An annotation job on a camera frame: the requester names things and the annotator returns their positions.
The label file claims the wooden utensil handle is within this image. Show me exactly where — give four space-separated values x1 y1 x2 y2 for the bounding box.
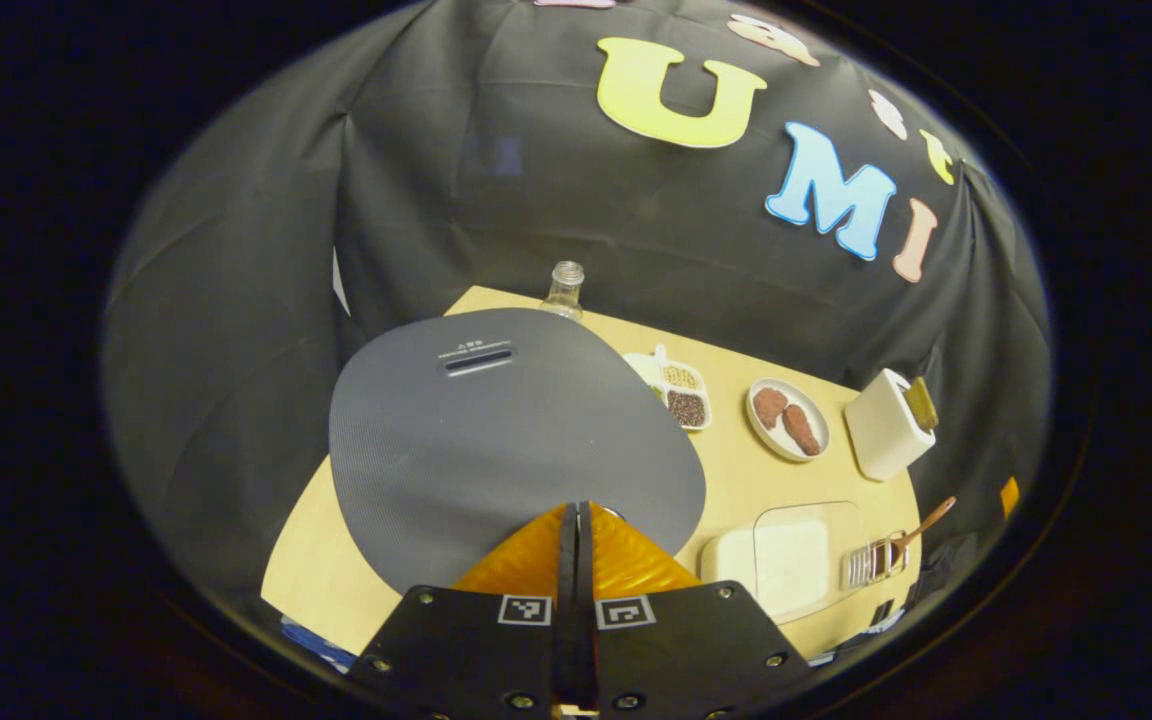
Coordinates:
904 377 940 431

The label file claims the brown wooden spoon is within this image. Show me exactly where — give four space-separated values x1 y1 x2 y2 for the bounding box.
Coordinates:
876 496 958 571

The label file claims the blue cloth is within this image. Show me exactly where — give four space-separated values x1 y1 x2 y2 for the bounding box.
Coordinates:
281 615 362 673

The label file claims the black backdrop cloth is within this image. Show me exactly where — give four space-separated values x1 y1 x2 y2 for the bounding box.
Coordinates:
101 0 1052 601

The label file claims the white round plate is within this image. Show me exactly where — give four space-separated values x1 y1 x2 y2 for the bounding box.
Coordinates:
744 377 831 463

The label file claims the white divided bean dish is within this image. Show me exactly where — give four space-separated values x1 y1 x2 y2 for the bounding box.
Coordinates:
624 345 713 433

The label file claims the dark grey rice cooker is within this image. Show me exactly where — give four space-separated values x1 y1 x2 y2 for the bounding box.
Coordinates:
328 307 707 596

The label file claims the white slotted utensil holder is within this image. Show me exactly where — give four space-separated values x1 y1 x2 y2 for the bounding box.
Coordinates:
844 368 940 483

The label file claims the clear glass bottle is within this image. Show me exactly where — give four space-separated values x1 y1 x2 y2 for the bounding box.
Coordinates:
541 260 587 321

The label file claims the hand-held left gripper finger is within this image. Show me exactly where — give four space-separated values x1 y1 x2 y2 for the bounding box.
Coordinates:
348 503 577 720
576 500 812 720

